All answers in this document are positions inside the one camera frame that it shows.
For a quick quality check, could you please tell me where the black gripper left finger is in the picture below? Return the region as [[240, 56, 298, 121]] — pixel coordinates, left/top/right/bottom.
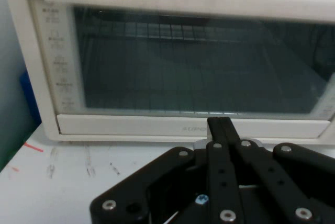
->
[[90, 117, 244, 224]]

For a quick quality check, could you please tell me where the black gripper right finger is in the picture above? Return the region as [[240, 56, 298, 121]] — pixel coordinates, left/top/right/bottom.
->
[[221, 117, 335, 224]]

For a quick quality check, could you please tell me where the cream toaster oven body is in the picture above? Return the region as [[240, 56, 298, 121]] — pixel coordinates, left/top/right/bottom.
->
[[0, 0, 335, 147]]

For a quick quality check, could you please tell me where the blue object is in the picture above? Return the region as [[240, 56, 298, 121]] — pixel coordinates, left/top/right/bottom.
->
[[18, 69, 43, 126]]

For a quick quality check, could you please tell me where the green object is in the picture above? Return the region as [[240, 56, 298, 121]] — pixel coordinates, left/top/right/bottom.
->
[[0, 126, 40, 174]]

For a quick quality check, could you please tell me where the metal oven wire rack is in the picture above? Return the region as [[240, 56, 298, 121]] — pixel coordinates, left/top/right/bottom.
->
[[86, 19, 262, 42]]

